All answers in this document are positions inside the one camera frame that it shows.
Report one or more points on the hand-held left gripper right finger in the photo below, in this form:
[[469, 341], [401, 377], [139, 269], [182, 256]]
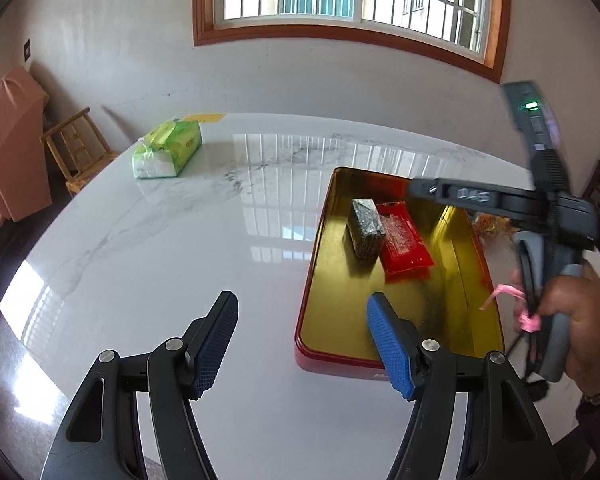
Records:
[[387, 345]]

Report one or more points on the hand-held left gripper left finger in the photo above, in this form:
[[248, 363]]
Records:
[[215, 345]]

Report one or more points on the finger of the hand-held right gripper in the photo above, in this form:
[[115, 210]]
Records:
[[480, 197]]

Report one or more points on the gold tin box red rim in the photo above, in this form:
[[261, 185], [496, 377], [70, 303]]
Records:
[[430, 310]]

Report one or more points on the person's right hand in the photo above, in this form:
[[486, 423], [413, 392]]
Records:
[[592, 320]]

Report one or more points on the red snack packet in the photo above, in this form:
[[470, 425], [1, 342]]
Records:
[[405, 242]]

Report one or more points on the pink ribbon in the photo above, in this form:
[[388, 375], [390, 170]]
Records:
[[522, 317]]

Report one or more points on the green tissue pack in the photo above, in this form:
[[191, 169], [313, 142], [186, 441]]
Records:
[[167, 152]]

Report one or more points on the yellow paper note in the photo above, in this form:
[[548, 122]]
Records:
[[205, 117]]

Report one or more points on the wooden framed window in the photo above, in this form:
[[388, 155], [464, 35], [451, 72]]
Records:
[[350, 0]]

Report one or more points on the light wooden chair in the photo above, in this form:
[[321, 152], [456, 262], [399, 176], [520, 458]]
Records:
[[75, 147]]

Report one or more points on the pink covered cabinet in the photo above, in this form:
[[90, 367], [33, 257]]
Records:
[[10, 150]]

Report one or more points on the dark wall switch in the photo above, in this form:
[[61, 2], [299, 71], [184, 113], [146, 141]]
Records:
[[27, 51]]

